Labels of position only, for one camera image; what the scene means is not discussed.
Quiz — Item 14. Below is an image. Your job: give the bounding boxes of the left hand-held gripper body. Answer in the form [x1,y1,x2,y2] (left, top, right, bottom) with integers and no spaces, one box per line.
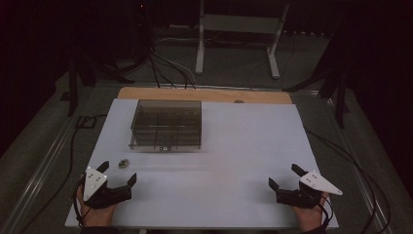
[82,167,132,210]

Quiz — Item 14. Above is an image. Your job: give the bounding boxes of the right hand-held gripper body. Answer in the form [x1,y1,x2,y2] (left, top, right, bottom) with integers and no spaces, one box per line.
[276,171,344,210]

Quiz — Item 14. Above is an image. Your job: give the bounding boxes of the smoky transparent drawer box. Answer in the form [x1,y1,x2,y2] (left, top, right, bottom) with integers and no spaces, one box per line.
[129,98,203,153]

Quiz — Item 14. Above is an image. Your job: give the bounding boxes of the person's left hand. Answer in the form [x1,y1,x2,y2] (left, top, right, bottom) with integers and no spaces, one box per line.
[76,184,118,228]

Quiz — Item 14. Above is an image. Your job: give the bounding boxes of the person's right hand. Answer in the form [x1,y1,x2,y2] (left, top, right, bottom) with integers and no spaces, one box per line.
[290,191,330,233]

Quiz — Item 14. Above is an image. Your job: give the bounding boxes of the white table mat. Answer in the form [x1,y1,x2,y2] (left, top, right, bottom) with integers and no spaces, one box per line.
[64,97,339,230]

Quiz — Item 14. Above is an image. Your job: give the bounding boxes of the black tripod stand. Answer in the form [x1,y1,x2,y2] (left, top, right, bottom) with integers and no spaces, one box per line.
[59,48,135,117]
[282,32,353,129]

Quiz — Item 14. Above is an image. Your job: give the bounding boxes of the wooden table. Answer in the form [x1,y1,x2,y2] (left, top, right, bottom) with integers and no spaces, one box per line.
[117,86,293,105]

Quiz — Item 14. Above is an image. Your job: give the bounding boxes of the white metal stand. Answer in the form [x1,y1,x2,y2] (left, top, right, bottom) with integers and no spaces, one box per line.
[195,0,291,80]

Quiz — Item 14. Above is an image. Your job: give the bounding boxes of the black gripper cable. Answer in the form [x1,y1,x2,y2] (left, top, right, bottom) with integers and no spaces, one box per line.
[319,194,334,232]
[72,176,86,228]

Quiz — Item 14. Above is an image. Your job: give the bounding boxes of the bundle of black cables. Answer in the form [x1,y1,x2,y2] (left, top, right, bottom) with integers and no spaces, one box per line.
[142,32,198,90]

